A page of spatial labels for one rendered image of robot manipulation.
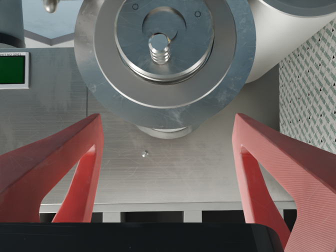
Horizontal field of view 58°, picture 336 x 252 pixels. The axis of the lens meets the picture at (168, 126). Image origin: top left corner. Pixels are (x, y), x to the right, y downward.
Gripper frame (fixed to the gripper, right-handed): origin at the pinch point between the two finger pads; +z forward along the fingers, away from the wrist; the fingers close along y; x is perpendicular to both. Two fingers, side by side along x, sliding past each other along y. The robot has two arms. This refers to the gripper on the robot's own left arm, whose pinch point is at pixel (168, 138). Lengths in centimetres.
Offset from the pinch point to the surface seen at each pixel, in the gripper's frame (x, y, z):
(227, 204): 37.3, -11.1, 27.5
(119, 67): 2.6, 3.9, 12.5
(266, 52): 5.4, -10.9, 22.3
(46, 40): 120, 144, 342
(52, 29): 103, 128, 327
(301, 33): 1.9, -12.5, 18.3
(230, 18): -0.4, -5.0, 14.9
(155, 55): 0.4, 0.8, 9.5
